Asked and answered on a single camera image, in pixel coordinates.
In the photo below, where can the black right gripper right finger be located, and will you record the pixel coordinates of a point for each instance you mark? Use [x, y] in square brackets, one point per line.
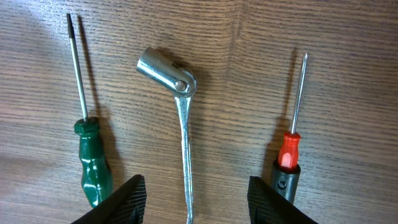
[266, 206]

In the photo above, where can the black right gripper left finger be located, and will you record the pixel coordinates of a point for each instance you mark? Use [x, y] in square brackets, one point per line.
[124, 206]

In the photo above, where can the red and black screwdriver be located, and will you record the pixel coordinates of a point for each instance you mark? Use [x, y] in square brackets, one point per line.
[286, 171]

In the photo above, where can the green handled screwdriver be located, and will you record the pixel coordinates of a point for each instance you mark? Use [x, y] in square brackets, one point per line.
[97, 180]

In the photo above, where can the silver socket wrench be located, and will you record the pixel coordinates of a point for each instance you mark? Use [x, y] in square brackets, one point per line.
[183, 85]

